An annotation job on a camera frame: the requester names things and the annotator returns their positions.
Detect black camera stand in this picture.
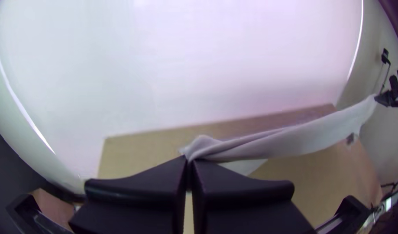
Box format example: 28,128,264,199
380,48,392,94

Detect coiled black cable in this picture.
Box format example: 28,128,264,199
380,172,398,196

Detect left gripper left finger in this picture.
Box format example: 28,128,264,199
68,155,188,234

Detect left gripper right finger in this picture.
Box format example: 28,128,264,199
188,159,317,234

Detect grey t-shirt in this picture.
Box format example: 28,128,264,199
178,93,379,177

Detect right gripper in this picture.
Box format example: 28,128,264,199
375,90,398,108

